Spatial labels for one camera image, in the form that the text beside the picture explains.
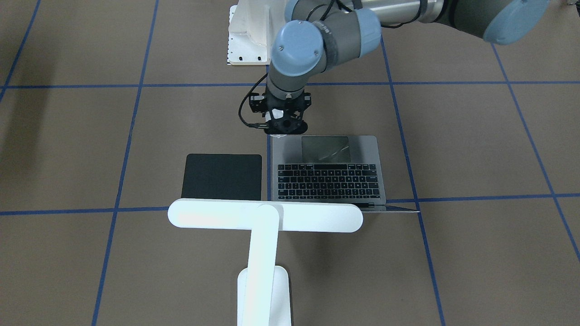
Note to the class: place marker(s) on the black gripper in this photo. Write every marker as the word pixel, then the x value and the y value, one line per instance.
pixel 257 103

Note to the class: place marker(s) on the grey laptop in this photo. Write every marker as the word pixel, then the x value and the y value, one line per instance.
pixel 329 169

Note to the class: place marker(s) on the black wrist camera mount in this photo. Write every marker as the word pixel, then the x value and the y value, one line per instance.
pixel 258 103

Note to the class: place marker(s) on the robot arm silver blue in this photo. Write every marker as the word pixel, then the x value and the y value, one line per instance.
pixel 320 35

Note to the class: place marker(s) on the white desk lamp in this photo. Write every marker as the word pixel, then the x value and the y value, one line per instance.
pixel 263 287

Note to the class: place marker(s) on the black mouse pad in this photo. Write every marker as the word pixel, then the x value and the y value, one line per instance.
pixel 222 177

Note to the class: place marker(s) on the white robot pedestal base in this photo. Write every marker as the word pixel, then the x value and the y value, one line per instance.
pixel 253 26

